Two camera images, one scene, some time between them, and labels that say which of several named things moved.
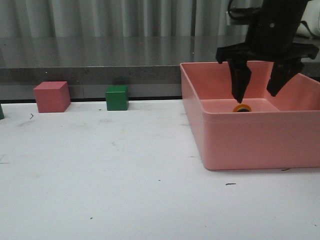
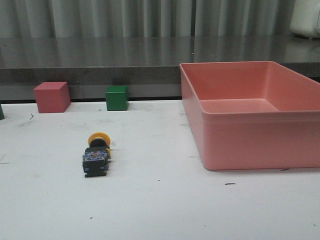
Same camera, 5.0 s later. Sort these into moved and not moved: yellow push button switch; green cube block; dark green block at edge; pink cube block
Moved: yellow push button switch
Not moved: pink cube block; dark green block at edge; green cube block
